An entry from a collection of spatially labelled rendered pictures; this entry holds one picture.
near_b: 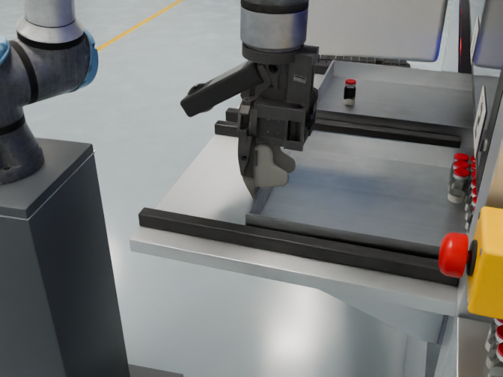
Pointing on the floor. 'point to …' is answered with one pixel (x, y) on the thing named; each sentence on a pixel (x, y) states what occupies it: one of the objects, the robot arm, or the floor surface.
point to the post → (494, 167)
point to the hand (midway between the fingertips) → (251, 188)
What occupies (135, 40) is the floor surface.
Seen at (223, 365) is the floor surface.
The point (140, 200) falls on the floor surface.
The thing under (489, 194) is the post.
